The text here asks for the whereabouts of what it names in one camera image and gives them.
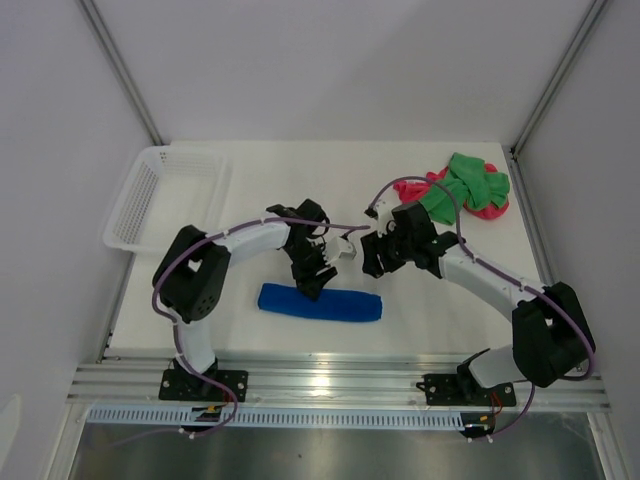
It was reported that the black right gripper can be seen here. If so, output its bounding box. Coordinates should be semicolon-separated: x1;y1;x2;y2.
361;221;415;279

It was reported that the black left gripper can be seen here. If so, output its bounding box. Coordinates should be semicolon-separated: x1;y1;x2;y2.
284;240;337;301

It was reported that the blue microfiber towel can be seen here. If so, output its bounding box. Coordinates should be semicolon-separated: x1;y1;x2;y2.
257;283;383;323

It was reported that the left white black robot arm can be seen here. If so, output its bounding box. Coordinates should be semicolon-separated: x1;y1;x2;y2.
152;199;337;400

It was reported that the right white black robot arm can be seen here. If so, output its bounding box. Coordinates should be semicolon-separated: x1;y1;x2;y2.
361;202;596;404

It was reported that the pink microfiber towel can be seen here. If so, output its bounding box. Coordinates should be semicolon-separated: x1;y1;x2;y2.
392;162;511;221

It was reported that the green microfiber towel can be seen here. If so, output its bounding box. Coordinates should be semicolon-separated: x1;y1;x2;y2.
418;152;511;227

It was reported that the white plastic basket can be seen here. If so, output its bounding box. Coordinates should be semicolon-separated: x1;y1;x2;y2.
102;146;232;255

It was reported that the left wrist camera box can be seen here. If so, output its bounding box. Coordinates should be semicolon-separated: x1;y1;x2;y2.
323;236;357;264

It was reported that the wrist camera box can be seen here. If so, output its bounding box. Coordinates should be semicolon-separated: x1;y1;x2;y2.
365;200;396;237
323;236;357;264

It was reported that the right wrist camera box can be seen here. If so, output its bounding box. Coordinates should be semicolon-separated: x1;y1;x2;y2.
365;200;396;237

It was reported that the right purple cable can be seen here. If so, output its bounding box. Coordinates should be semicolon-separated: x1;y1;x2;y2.
364;174;599;441

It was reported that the right aluminium frame post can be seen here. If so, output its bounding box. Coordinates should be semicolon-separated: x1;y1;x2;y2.
509;0;614;156

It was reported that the aluminium frame post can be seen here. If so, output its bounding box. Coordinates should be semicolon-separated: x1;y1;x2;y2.
75;0;165;146
509;0;614;156

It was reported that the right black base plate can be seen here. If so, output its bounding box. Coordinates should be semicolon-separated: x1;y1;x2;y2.
415;373;517;407

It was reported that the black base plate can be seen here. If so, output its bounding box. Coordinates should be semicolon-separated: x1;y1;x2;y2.
158;365;249;403
415;373;517;407

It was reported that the white slotted cable duct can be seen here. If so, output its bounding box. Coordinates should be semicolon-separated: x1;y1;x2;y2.
86;405;465;431

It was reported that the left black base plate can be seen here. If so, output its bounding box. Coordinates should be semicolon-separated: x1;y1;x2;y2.
158;365;249;403

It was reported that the aluminium extrusion rail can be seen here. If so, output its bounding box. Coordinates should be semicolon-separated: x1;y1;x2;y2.
66;349;612;412

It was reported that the left aluminium frame post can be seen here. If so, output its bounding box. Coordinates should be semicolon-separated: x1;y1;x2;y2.
75;0;165;146

